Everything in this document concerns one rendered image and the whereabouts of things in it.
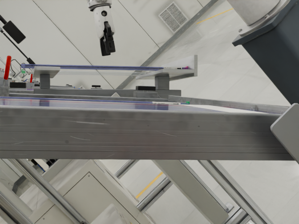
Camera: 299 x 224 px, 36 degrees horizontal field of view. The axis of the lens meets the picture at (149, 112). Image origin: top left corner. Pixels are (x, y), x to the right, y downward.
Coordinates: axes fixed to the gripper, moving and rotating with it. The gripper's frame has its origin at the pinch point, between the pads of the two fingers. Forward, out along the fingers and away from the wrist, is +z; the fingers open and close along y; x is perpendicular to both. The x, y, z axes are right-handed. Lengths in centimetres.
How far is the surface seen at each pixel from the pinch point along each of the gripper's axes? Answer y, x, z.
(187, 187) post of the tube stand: -14, -16, 50
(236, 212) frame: -32, -24, 57
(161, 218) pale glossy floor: 90, -31, 90
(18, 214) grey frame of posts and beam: -31, 38, 42
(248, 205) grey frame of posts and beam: -33, -27, 55
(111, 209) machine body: -37, 14, 46
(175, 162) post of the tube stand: -14.1, -13.1, 41.2
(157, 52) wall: 688, -233, -48
